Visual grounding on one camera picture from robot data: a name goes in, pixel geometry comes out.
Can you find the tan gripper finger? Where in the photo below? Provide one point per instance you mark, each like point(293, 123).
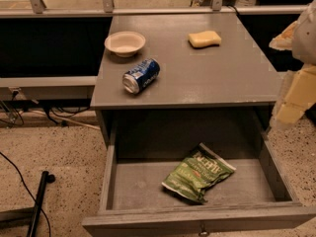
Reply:
point(283, 41)
point(297, 94)

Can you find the green jalapeno chip bag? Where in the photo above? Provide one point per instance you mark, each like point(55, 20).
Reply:
point(198, 172)

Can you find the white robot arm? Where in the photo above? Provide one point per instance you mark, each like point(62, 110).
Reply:
point(304, 36)

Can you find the open grey wooden drawer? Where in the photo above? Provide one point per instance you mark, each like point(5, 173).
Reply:
point(141, 154)

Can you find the metal drawer knob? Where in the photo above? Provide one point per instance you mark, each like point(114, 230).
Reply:
point(203, 232)

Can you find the grey wooden cabinet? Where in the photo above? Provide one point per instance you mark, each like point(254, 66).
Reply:
point(234, 78)

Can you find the yellow sponge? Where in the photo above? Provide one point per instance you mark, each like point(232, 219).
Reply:
point(204, 39)

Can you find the blue soda can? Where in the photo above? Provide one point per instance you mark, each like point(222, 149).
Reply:
point(140, 76)

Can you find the white paper bowl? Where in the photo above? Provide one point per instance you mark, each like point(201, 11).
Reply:
point(125, 44)

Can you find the grey metal railing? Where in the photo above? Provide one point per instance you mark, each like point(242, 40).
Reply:
point(108, 4)

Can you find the black stand leg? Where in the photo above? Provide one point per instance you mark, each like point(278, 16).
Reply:
point(30, 215)

